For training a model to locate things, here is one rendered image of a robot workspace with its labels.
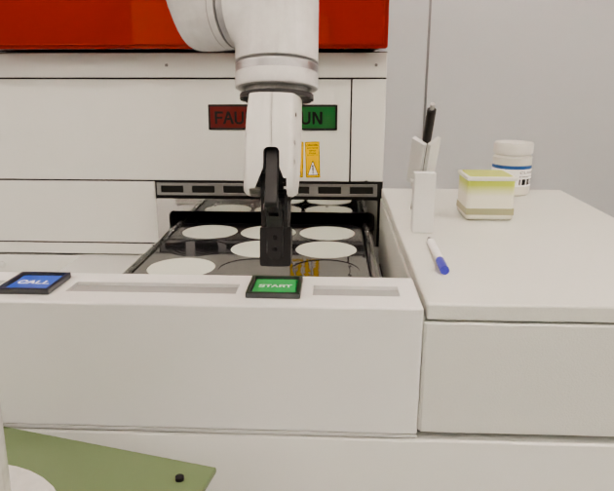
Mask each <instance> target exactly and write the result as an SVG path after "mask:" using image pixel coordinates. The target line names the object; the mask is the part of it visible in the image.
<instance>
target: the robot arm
mask: <svg viewBox="0 0 614 491"><path fill-rule="evenodd" d="M166 1H167V4H168V7H169V10H170V13H171V15H172V18H173V22H174V24H175V26H176V29H177V31H178V33H179V34H180V36H181V38H182V39H183V40H184V42H185V43H186V44H187V45H188V46H189V47H191V48H192V49H194V50H197V51H201V52H220V51H228V50H235V88H236V90H238V91H239V92H241V93H240V100H241V101H243V102H246V103H247V104H248V110H247V121H246V144H245V170H244V191H245V193H246V194H247V195H248V196H251V197H260V201H261V227H260V265H261V266H264V267H288V266H289V265H290V264H291V262H292V227H290V203H291V197H294V196H296V195H297V194H298V187H299V176H300V163H301V131H302V104H307V103H311V102H313V101H314V95H313V93H314V92H316V91H317V90H318V81H319V0H166ZM0 491H56V490H55V488H54V486H53V485H52V484H50V483H49V482H48V481H47V480H46V479H45V478H44V477H42V476H40V475H39V474H37V473H35V472H32V471H29V470H26V469H23V468H20V467H17V466H10V465H8V458H7V450H6V442H5V436H4V428H3V421H2V413H1V405H0Z"/></svg>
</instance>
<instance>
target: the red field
mask: <svg viewBox="0 0 614 491"><path fill-rule="evenodd" d="M210 109H211V128H245V127H246V121H247V110H248V107H247V106H210Z"/></svg>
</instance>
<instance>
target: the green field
mask: <svg viewBox="0 0 614 491"><path fill-rule="evenodd" d="M302 129H335V107H302Z"/></svg>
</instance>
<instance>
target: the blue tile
mask: <svg viewBox="0 0 614 491"><path fill-rule="evenodd" d="M61 277H62V276H23V277H21V278H20V279H18V280H17V281H15V282H14V283H12V284H10V285H8V286H7V287H37V288H47V287H48V286H49V285H51V284H52V283H54V282H55V281H56V280H58V279H59V278H61Z"/></svg>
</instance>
